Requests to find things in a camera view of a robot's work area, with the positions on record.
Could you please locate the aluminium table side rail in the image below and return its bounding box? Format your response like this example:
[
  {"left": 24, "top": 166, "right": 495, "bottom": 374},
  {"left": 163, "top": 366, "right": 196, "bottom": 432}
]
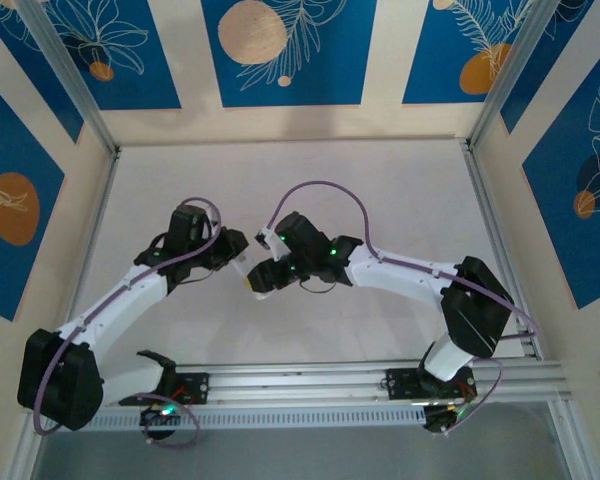
[
  {"left": 62, "top": 147, "right": 122, "bottom": 339},
  {"left": 462, "top": 139, "right": 545, "bottom": 361}
]

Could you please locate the slotted grey cable duct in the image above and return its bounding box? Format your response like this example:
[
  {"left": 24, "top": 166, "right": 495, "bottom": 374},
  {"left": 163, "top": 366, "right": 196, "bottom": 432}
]
[{"left": 97, "top": 403, "right": 430, "bottom": 434}]

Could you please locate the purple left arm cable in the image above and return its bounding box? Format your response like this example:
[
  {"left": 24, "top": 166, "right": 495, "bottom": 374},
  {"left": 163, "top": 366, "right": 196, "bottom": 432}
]
[{"left": 33, "top": 196, "right": 223, "bottom": 448}]

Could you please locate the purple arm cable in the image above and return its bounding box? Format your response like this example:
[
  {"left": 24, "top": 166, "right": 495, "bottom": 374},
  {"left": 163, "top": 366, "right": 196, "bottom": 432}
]
[
  {"left": 33, "top": 196, "right": 223, "bottom": 448},
  {"left": 268, "top": 180, "right": 540, "bottom": 436}
]

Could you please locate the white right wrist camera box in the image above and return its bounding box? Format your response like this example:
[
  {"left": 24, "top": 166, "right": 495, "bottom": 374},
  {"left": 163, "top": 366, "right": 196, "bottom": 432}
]
[{"left": 254, "top": 225, "right": 289, "bottom": 261}]

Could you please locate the wide aluminium base rail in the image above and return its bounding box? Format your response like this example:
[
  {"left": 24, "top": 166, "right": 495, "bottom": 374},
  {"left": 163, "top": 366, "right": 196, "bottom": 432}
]
[{"left": 99, "top": 358, "right": 575, "bottom": 415}]

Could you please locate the blue floral wall poster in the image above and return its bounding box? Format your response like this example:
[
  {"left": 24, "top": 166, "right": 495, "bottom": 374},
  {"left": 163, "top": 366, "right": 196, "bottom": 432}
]
[
  {"left": 44, "top": 0, "right": 182, "bottom": 111},
  {"left": 201, "top": 0, "right": 378, "bottom": 108},
  {"left": 499, "top": 0, "right": 600, "bottom": 135},
  {"left": 0, "top": 71, "right": 66, "bottom": 322},
  {"left": 402, "top": 0, "right": 539, "bottom": 105},
  {"left": 522, "top": 32, "right": 600, "bottom": 310},
  {"left": 0, "top": 0, "right": 85, "bottom": 145}
]

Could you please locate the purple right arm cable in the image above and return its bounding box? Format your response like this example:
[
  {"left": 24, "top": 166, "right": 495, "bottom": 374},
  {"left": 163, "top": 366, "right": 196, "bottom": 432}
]
[{"left": 268, "top": 180, "right": 540, "bottom": 436}]

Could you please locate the aluminium frame post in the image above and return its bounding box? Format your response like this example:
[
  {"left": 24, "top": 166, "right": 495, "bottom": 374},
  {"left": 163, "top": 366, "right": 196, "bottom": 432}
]
[
  {"left": 547, "top": 399, "right": 594, "bottom": 480},
  {"left": 467, "top": 0, "right": 567, "bottom": 150},
  {"left": 7, "top": 414, "right": 46, "bottom": 480},
  {"left": 15, "top": 0, "right": 121, "bottom": 156}
]

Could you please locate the white remote control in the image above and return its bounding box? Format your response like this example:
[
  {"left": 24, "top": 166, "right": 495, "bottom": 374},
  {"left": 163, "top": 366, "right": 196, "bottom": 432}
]
[{"left": 231, "top": 253, "right": 272, "bottom": 302}]

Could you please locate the black controller board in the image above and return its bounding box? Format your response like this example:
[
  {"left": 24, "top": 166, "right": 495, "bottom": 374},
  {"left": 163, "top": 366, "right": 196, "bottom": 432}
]
[
  {"left": 138, "top": 403, "right": 185, "bottom": 442},
  {"left": 422, "top": 402, "right": 469, "bottom": 437}
]

